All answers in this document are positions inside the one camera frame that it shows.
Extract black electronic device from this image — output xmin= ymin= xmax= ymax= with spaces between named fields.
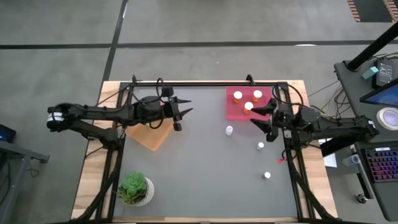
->
xmin=372 ymin=58 xmax=396 ymax=89

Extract tangled floor cables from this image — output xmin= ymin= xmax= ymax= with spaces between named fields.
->
xmin=307 ymin=80 xmax=352 ymax=121

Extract computer monitor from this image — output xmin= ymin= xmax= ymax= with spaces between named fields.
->
xmin=359 ymin=79 xmax=398 ymax=108

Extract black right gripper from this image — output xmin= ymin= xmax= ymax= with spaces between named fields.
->
xmin=250 ymin=104 xmax=295 ymax=142

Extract white paper sheet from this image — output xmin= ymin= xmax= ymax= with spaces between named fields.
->
xmin=322 ymin=152 xmax=338 ymax=169

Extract dark rug with striped edge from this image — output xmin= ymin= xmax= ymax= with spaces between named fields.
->
xmin=346 ymin=0 xmax=398 ymax=23

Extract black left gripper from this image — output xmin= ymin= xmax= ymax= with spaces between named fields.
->
xmin=161 ymin=95 xmax=194 ymax=131

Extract clear plastic bottle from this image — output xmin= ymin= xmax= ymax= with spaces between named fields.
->
xmin=341 ymin=154 xmax=361 ymax=167

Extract blue lit device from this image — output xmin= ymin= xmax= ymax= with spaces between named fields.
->
xmin=0 ymin=123 xmax=17 ymax=144

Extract white tape roll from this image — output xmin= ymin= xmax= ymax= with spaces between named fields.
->
xmin=376 ymin=106 xmax=398 ymax=131

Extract green succulent in white pot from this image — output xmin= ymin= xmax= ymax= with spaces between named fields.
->
xmin=117 ymin=172 xmax=155 ymax=208

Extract grey side desk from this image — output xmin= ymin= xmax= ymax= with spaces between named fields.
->
xmin=334 ymin=51 xmax=398 ymax=222

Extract black metal stand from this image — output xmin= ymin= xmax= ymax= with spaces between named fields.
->
xmin=0 ymin=139 xmax=50 ymax=215

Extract pink plastic bin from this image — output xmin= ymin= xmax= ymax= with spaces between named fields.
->
xmin=226 ymin=86 xmax=274 ymax=122

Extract black metal pole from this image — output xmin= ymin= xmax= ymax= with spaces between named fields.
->
xmin=346 ymin=21 xmax=398 ymax=72

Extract small teal box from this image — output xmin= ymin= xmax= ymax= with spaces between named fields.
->
xmin=361 ymin=66 xmax=379 ymax=80

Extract orange plastic bin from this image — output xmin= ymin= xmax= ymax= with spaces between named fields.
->
xmin=124 ymin=118 xmax=175 ymax=152

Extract grey table mat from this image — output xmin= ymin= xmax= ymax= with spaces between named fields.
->
xmin=113 ymin=85 xmax=299 ymax=218

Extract backlit black keyboard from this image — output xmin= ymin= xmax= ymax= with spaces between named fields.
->
xmin=364 ymin=146 xmax=398 ymax=184

